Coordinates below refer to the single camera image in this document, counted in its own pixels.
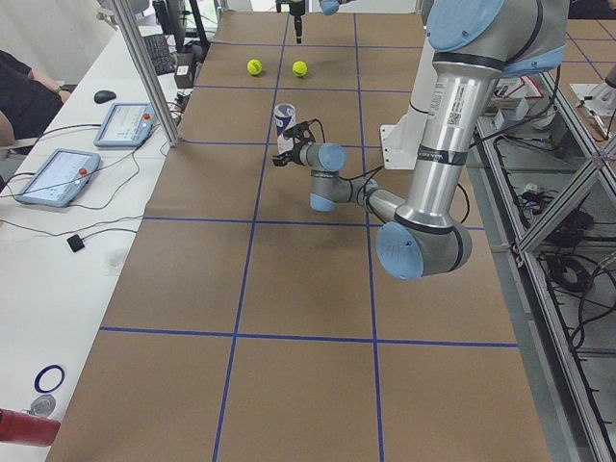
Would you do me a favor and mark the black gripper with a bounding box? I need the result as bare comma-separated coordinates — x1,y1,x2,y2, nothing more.
276,0,306,44
271,119,314,167

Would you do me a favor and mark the white blue ball can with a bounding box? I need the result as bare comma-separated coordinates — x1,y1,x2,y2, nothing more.
273,103,295,154

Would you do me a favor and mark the yellow-green tennis ball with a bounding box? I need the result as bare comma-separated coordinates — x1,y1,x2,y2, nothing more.
246,59,263,76
292,61,308,78

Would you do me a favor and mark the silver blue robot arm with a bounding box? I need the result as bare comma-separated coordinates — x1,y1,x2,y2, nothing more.
275,0,347,44
272,1,569,280

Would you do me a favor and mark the black box with label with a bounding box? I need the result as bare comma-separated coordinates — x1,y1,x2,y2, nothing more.
174,53,195,90

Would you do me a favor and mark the black computer monitor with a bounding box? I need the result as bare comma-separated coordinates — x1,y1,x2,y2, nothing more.
151,0,210,53

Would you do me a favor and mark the black keyboard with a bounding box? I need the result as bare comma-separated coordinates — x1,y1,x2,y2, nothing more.
141,34,175,75

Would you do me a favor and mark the far teach pendant tablet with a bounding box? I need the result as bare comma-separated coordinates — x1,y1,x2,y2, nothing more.
93,103,156,148

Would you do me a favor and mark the teach pendant tablet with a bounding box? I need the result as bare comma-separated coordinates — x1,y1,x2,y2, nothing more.
15,148,101,208
93,103,156,148

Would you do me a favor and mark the black computer mouse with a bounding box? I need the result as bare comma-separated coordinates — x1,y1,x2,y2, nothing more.
93,90,116,104

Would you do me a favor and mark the near teach pendant tablet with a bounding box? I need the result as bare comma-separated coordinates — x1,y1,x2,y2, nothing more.
15,148,101,208

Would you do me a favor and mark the small black square puck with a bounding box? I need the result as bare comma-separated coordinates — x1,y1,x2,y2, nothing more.
66,234,85,253

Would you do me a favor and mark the person in black shirt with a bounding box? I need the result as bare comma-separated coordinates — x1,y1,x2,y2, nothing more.
1,51,71,146

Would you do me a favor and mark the blue tape roll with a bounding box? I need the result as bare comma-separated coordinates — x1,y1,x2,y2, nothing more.
33,364,66,395

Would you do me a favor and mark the silver round lid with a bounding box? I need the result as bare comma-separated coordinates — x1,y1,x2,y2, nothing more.
28,394,57,418

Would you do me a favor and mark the red cylinder bottle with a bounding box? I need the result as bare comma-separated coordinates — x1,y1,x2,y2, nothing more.
1,409,61,447

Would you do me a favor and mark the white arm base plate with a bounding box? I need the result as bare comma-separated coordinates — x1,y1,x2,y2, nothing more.
380,124,420,170

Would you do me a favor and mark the aluminium frame post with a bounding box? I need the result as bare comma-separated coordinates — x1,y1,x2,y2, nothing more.
111,0,180,147

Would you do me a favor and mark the aluminium side rack frame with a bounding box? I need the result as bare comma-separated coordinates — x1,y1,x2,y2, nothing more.
469,61,615,461

